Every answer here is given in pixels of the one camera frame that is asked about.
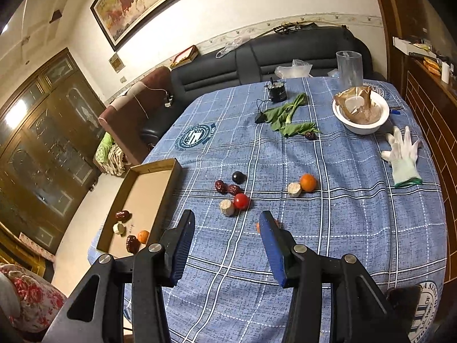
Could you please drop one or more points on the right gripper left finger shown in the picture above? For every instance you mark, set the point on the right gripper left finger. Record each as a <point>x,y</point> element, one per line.
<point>176,243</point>

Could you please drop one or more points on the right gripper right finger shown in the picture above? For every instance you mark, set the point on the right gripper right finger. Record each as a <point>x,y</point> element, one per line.
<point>278,244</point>

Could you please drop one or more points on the white yam piece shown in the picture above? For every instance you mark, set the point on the white yam piece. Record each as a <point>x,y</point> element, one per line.
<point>294,189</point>
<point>227,207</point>

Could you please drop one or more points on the red tomato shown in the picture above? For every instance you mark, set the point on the red tomato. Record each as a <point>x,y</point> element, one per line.
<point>241,202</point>

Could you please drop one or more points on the red jujube date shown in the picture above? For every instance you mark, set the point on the red jujube date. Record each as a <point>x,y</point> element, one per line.
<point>234,189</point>
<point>221,187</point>

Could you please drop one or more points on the dark plum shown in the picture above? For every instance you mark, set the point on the dark plum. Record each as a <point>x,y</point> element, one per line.
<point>238,177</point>

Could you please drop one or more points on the orange tangerine in box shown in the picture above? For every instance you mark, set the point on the orange tangerine in box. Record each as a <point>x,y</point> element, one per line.
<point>143,236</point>

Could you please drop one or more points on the dark red date in box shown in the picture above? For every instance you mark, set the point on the dark red date in box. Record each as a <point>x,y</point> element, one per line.
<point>132,244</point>

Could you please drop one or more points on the cardboard box tray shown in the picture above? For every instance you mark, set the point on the cardboard box tray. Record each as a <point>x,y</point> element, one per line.
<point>146,192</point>

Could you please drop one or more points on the white yam in box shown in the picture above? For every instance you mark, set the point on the white yam in box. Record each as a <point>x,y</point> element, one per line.
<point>118,229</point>

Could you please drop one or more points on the blue plaid tablecloth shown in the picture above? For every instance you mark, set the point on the blue plaid tablecloth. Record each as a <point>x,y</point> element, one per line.
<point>227,292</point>

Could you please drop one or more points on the green patterned cloth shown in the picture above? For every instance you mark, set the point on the green patterned cloth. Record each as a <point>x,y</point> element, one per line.
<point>109,157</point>

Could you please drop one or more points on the dark date by vegetable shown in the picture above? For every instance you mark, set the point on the dark date by vegetable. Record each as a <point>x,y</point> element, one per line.
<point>310,135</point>

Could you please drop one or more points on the green leafy vegetable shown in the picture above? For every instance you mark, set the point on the green leafy vegetable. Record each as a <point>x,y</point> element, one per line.
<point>281,118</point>

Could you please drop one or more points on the brown armchair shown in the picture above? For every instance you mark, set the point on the brown armchair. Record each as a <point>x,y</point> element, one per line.
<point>125,117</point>

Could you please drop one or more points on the floral cushion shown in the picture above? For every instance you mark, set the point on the floral cushion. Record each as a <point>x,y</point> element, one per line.
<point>28,301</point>

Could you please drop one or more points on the white glove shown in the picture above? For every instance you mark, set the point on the white glove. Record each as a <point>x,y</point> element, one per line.
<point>402,157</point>

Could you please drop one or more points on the small black device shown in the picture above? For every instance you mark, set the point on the small black device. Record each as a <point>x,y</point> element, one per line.
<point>277,91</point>

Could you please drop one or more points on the white bowl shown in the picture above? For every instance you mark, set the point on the white bowl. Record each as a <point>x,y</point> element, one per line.
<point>364,129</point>

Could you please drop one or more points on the brown paper in bowl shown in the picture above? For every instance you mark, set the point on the brown paper in bowl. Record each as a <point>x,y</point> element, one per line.
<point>357,106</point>

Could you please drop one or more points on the brown wooden cabinet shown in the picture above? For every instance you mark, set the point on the brown wooden cabinet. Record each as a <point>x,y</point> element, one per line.
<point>49,135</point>

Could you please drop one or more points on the clear plastic bag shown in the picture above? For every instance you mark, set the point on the clear plastic bag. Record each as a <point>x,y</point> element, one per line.
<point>299,68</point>

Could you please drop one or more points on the clear plastic cup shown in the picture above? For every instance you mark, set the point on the clear plastic cup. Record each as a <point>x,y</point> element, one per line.
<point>350,69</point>

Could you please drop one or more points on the red gift box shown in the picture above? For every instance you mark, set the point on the red gift box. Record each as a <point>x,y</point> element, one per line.
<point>185,57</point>

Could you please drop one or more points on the black leather sofa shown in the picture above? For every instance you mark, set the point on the black leather sofa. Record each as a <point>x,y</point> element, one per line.
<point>254,62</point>

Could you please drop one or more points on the wooden side shelf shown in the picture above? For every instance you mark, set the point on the wooden side shelf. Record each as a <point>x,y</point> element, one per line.
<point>433,104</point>

